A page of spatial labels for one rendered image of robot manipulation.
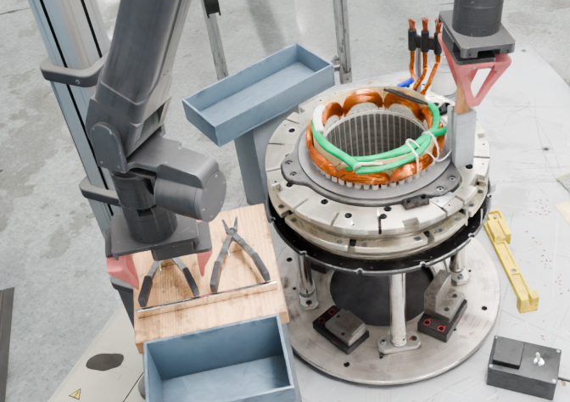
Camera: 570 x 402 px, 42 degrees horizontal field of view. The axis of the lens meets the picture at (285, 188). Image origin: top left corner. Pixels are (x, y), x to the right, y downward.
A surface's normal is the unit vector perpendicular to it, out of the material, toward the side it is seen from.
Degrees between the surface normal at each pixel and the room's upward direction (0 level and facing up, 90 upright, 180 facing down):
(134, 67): 81
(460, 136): 90
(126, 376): 0
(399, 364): 0
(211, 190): 92
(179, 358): 90
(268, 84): 0
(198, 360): 90
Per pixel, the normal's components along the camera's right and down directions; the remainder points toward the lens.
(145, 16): -0.39, 0.60
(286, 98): 0.58, 0.49
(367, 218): -0.12, -0.73
